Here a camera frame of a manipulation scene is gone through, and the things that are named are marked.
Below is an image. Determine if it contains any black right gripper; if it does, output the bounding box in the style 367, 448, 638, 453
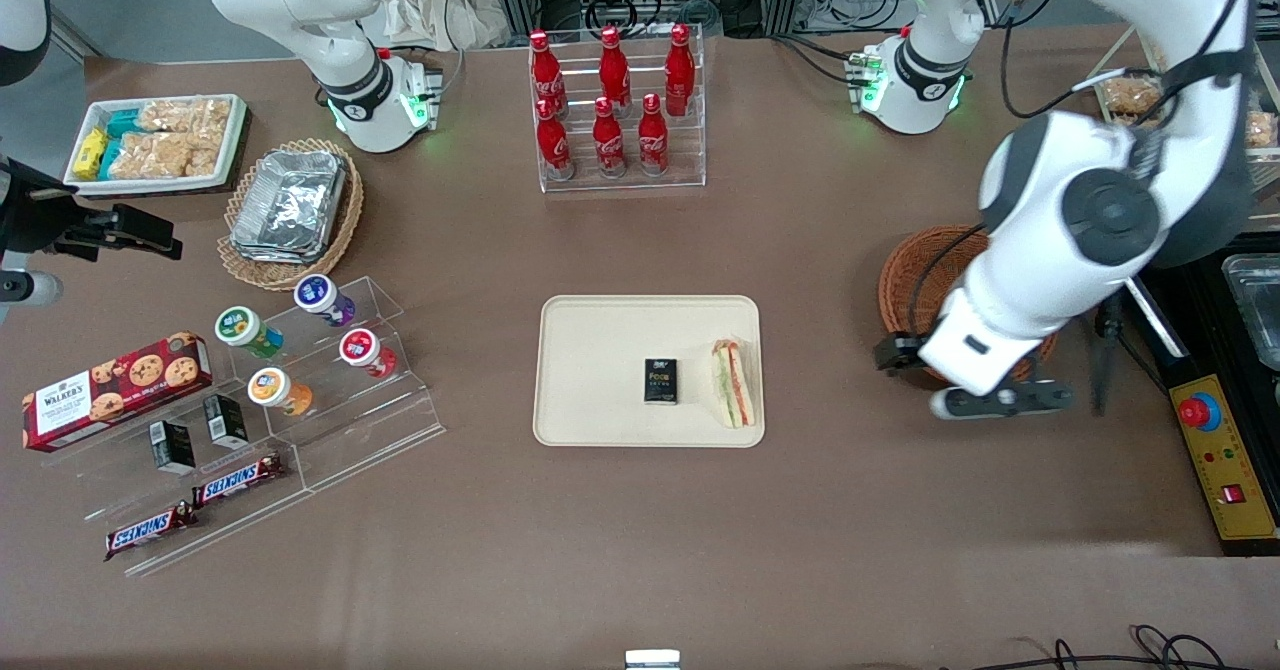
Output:
0, 160, 185, 262

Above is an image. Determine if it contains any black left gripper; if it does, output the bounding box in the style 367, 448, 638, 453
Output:
874, 333, 939, 378

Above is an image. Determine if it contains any triangle sandwich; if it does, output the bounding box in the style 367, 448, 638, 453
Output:
709, 338, 759, 430

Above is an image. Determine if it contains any brown round wicker basket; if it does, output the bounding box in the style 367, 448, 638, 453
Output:
878, 225, 1061, 388

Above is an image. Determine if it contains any white rectangular snack tray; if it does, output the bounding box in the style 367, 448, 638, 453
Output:
63, 93, 249, 198

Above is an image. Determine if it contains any light oval wicker basket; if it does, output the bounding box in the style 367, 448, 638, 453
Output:
216, 137, 366, 293

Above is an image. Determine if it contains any beige plastic serving tray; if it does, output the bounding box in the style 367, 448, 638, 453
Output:
533, 295, 766, 449

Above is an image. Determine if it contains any yellow snack pack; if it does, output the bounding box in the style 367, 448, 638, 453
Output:
74, 127, 110, 180

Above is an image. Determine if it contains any green lid gum jar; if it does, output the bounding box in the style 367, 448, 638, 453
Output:
214, 305, 285, 360

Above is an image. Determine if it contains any red tartan cookie box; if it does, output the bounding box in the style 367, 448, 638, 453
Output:
21, 330, 215, 454

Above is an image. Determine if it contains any stack of foil trays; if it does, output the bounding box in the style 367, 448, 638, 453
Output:
229, 149, 349, 267

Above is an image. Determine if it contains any purple lid gum jar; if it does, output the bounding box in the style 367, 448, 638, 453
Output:
293, 273, 357, 329

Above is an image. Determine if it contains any small black barcode box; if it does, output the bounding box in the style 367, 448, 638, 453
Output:
148, 419, 198, 477
202, 392, 250, 451

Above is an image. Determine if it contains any orange lid gum jar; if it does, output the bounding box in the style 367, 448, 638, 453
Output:
247, 366, 314, 419

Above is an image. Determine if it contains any black box gold print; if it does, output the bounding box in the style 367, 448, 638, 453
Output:
644, 357, 680, 407

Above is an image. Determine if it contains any red lid gum jar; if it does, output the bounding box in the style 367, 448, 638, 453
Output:
338, 327, 398, 380

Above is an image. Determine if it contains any brown Snickers bar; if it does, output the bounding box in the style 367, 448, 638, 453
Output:
103, 501, 199, 562
192, 452, 287, 509

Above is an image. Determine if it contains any clear acrylic bottle rack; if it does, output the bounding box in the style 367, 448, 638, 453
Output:
527, 24, 708, 195

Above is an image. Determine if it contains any black equipment platform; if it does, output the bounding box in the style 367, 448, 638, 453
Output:
1125, 230, 1280, 557

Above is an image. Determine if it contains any red cola bottle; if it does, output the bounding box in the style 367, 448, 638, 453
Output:
535, 98, 577, 182
598, 26, 633, 113
591, 97, 628, 180
637, 93, 671, 178
528, 30, 570, 119
664, 23, 697, 118

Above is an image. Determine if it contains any clear acrylic step display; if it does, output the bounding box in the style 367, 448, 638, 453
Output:
42, 274, 447, 580

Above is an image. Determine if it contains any yellow control panel box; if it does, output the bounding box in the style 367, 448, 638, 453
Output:
1167, 374, 1280, 557

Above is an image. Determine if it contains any clear plastic container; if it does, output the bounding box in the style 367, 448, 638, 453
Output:
1221, 254, 1280, 373

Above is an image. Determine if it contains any crumpled white cloth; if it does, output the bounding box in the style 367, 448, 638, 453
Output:
378, 0, 513, 52

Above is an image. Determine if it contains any black cable with plug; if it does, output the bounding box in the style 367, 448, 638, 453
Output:
1090, 293, 1129, 418

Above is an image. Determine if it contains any white wire rack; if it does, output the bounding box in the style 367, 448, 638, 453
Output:
1086, 25, 1280, 191

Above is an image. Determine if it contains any black looped cable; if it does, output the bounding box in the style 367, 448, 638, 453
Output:
950, 624, 1280, 670

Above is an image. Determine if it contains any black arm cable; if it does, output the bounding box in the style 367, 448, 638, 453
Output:
1000, 0, 1256, 123

